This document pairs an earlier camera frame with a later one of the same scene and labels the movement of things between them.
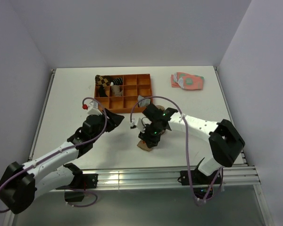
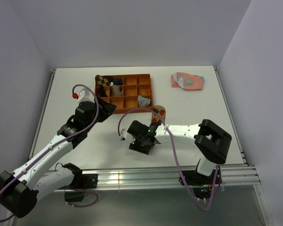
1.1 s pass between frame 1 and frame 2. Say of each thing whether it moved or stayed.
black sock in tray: stayed
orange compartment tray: stayed
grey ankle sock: stayed
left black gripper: moved
